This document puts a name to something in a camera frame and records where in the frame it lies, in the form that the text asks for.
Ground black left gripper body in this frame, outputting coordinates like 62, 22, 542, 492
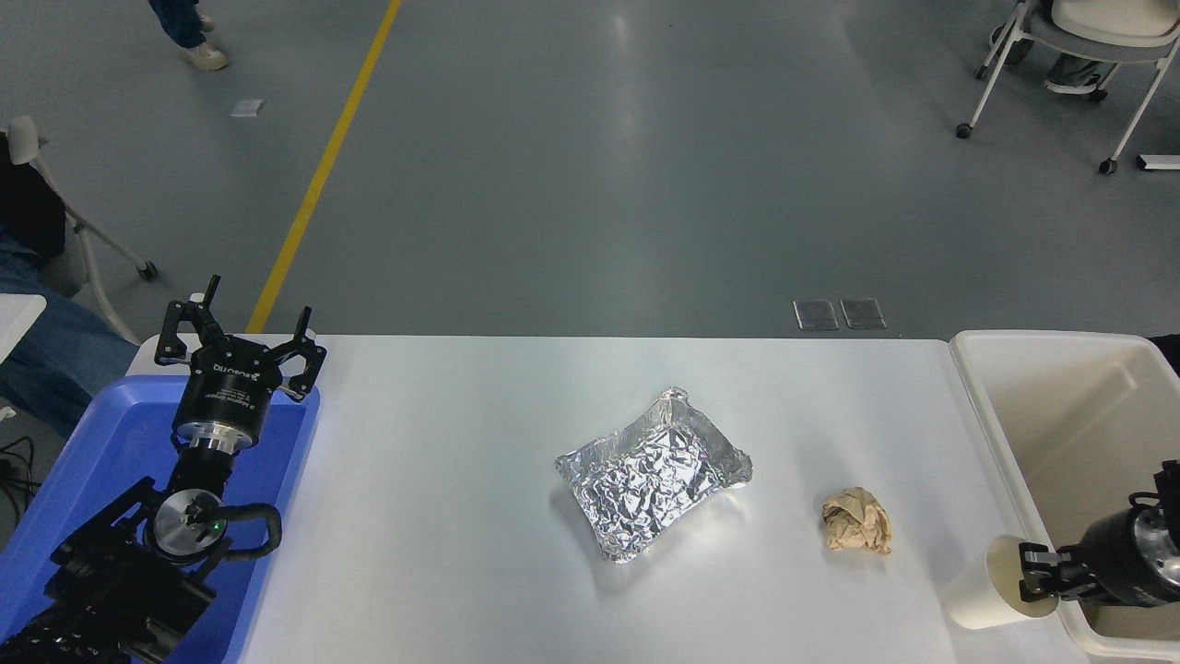
175, 338, 294, 429

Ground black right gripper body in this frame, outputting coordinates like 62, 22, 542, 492
1060, 509, 1158, 608

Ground cream paper cup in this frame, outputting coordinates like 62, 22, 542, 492
940, 535, 1061, 631

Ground person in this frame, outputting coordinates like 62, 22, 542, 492
991, 23, 1109, 98
0, 129, 139, 439
147, 0, 230, 72

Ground blue plastic tray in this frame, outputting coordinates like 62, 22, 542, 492
0, 373, 322, 664

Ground white wheeled chair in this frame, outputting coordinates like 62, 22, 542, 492
5, 115, 159, 347
956, 0, 1180, 176

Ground large pale plastic bin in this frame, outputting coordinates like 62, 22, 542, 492
950, 330, 1180, 661

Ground white side table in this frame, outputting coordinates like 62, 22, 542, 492
0, 293, 49, 362

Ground crumpled tan paper ball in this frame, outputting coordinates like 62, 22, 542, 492
820, 487, 893, 555

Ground crumpled silver foil tray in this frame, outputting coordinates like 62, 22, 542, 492
555, 386, 753, 563

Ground black floor cables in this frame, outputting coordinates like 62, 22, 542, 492
0, 435, 38, 517

